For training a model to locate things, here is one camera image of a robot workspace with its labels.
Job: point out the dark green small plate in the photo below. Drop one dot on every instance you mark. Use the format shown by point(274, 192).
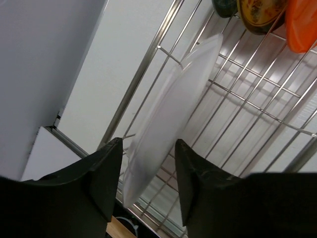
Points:
point(225, 8)

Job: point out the yellow patterned dark plate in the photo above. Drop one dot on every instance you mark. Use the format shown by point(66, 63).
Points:
point(262, 16)

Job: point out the orange plastic plate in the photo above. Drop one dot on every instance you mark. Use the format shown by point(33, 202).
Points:
point(301, 25)

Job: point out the translucent white plate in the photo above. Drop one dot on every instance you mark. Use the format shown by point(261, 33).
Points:
point(168, 117)

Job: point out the white plastic drip tray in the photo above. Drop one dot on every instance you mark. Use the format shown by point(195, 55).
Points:
point(161, 199)

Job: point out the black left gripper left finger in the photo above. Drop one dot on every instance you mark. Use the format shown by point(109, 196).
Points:
point(74, 202)

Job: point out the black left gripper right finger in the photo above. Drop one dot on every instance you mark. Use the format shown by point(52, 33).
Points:
point(217, 204)

